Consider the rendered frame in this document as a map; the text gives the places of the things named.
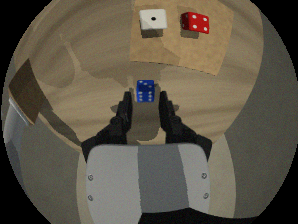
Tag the white die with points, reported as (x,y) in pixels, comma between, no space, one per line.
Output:
(153,19)

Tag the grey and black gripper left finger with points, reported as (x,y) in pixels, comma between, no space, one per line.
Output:
(115,132)

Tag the blue die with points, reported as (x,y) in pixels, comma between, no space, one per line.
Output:
(145,91)

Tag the brown mat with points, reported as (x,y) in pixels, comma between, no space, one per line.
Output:
(175,46)

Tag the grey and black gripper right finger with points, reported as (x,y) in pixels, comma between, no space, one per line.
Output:
(177,130)

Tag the red die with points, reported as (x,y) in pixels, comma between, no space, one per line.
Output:
(195,22)

